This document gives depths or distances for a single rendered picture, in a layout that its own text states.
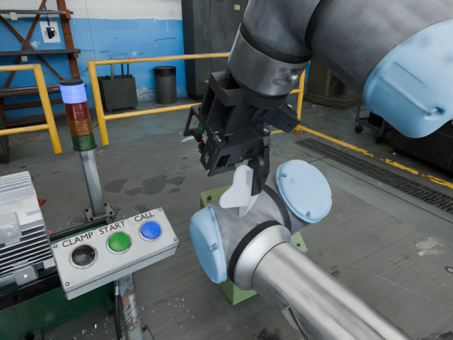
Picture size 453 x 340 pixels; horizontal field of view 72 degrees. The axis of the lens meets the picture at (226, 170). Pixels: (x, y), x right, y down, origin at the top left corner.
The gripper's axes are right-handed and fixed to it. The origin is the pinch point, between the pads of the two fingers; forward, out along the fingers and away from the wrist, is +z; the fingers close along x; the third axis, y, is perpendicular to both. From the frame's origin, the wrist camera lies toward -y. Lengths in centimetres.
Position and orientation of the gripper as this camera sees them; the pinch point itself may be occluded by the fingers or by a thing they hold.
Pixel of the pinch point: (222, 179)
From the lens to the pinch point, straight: 49.2
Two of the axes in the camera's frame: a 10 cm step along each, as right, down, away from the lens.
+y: -8.2, 2.5, -5.2
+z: -2.9, 6.0, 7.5
